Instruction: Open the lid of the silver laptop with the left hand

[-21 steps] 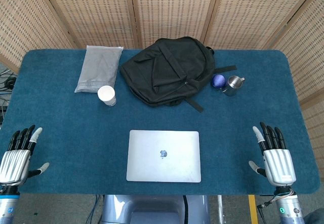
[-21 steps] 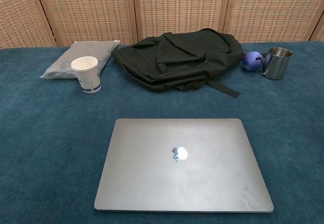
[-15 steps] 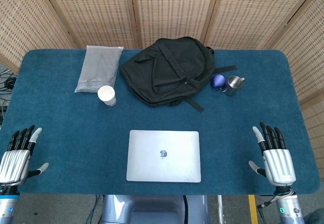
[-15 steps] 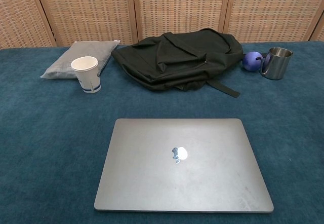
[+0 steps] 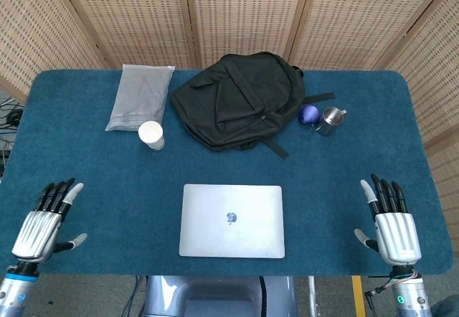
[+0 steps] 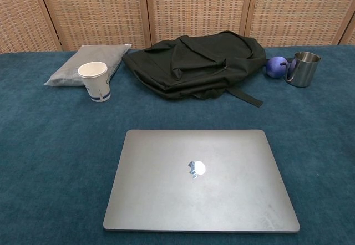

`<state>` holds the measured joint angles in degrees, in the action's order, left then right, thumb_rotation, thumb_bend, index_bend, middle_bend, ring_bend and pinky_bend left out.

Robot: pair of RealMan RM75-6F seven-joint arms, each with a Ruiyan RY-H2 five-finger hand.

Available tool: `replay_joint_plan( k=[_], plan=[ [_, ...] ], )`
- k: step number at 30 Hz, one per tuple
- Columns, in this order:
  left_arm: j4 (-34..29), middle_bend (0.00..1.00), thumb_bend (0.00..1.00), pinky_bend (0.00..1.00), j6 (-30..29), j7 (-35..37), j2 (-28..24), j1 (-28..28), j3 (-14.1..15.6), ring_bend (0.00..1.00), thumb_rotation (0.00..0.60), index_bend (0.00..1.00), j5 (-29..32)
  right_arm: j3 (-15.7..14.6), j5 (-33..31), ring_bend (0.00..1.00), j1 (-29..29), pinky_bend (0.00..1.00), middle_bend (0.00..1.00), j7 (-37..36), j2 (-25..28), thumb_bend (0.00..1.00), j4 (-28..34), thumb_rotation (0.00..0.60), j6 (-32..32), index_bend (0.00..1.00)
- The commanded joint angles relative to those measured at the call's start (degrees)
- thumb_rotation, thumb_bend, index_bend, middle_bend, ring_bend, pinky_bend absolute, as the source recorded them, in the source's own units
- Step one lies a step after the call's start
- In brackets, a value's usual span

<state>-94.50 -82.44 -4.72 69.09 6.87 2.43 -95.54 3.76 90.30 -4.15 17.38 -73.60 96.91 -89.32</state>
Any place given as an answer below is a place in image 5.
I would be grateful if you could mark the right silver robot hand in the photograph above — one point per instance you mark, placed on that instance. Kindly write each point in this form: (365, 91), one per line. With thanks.
(396, 232)

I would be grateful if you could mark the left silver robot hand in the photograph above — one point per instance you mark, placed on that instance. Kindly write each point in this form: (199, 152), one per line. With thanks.
(37, 229)

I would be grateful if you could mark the silver laptop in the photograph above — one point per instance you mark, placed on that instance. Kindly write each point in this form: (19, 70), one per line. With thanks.
(232, 221)

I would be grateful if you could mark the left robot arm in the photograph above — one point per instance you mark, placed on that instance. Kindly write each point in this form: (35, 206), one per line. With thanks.
(16, 290)

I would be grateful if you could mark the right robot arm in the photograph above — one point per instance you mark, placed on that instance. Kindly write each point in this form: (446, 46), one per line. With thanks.
(407, 290)

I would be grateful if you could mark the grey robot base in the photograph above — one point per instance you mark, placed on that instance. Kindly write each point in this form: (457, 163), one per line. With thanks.
(220, 295)

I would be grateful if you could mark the stainless steel mug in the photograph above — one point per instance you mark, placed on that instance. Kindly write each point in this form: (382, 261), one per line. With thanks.
(331, 119)

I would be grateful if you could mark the blue ball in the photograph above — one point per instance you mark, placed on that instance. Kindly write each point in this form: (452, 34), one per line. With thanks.
(310, 114)

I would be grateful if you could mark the white paper cup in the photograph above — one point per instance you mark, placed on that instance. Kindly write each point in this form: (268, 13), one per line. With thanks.
(152, 135)

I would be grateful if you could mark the grey plastic package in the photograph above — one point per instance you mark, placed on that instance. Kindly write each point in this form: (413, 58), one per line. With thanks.
(140, 96)

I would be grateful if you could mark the blue table mat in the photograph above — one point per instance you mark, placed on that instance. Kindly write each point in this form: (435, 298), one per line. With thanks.
(222, 166)

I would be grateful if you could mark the black backpack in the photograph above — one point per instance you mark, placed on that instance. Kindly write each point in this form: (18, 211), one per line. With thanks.
(244, 103)

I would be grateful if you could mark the wicker folding screen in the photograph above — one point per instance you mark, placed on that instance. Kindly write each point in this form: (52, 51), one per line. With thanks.
(229, 19)

